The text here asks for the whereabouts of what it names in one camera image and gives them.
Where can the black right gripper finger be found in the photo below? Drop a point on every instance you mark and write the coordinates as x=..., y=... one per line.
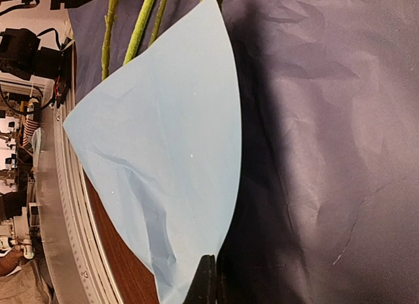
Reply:
x=203, y=288

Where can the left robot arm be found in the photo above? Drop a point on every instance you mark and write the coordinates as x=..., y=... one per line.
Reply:
x=25, y=54

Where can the blue wrapping paper sheet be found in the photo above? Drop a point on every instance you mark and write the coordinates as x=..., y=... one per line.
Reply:
x=280, y=136

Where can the orange flower stem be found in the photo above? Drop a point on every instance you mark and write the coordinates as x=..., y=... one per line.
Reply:
x=138, y=31

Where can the front aluminium rail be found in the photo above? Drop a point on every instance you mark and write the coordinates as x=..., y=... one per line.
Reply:
x=75, y=256

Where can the pink rose stem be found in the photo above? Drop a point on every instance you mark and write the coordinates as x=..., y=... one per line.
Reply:
x=158, y=20
x=105, y=50

